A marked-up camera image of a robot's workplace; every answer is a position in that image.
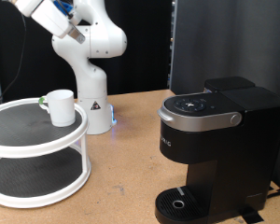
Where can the black Keurig water tank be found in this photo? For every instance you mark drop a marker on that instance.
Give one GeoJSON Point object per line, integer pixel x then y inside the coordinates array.
{"type": "Point", "coordinates": [228, 83]}

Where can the metal frame post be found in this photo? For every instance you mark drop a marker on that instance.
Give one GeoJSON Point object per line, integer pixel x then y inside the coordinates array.
{"type": "Point", "coordinates": [172, 46]}

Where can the white two-tier turntable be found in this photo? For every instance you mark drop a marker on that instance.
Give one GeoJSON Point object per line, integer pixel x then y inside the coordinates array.
{"type": "Point", "coordinates": [21, 127]}

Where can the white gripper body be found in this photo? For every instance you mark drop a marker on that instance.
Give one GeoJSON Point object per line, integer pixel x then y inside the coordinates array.
{"type": "Point", "coordinates": [53, 20]}

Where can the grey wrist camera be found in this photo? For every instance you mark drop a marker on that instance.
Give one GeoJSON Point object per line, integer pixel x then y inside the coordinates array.
{"type": "Point", "coordinates": [76, 18]}

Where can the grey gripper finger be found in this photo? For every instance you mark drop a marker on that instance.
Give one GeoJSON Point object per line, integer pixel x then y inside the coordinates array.
{"type": "Point", "coordinates": [77, 34]}

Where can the black curtain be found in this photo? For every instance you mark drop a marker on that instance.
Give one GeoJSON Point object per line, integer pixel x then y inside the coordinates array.
{"type": "Point", "coordinates": [140, 46]}

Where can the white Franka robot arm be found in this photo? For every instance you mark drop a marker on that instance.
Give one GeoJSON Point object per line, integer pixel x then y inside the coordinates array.
{"type": "Point", "coordinates": [93, 87]}

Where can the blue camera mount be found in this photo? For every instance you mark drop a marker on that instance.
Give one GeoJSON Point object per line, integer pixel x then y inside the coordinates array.
{"type": "Point", "coordinates": [63, 6]}

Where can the black Keurig coffee machine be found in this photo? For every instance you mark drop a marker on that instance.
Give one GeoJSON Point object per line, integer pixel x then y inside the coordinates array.
{"type": "Point", "coordinates": [239, 149]}

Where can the black slotted drip tray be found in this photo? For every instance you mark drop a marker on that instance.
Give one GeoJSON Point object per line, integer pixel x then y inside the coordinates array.
{"type": "Point", "coordinates": [168, 199]}

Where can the black tape strip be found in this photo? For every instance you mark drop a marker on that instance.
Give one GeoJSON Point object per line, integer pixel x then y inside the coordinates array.
{"type": "Point", "coordinates": [252, 215]}

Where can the white mug with green mark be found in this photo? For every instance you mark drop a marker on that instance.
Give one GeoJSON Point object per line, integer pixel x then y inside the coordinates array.
{"type": "Point", "coordinates": [63, 109]}

